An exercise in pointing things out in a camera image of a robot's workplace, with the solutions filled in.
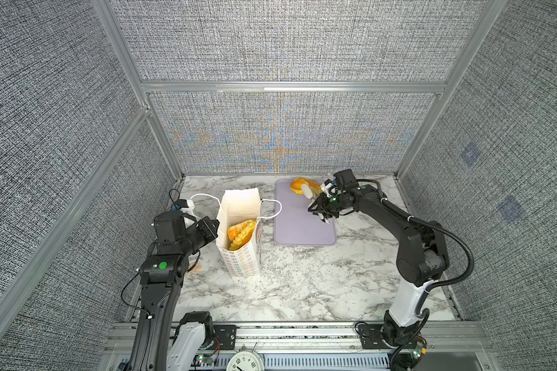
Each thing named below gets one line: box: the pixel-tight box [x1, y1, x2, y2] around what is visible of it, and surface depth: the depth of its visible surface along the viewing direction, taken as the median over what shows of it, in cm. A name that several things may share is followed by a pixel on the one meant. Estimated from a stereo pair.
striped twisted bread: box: [227, 218, 257, 252], surface depth 84 cm
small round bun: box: [289, 176, 308, 196], surface depth 99 cm
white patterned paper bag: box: [215, 187, 262, 277], surface depth 79 cm
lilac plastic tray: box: [273, 178, 337, 246], surface depth 99 cm
